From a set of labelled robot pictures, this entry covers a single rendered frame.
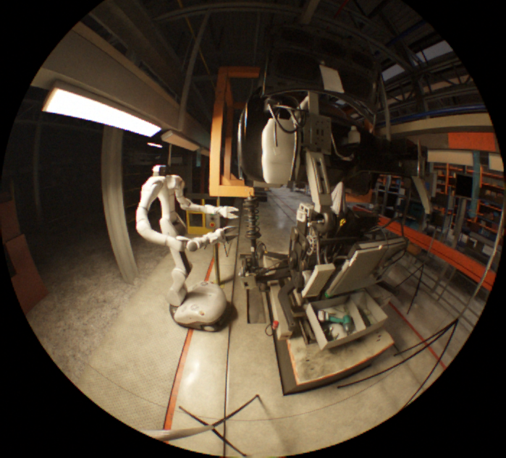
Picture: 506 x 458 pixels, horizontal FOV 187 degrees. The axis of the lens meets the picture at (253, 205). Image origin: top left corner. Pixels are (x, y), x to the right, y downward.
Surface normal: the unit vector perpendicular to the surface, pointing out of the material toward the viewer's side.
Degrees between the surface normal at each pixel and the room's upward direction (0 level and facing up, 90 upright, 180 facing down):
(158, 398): 0
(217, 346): 0
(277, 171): 90
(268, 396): 0
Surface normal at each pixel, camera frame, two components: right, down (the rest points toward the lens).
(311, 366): 0.04, -0.98
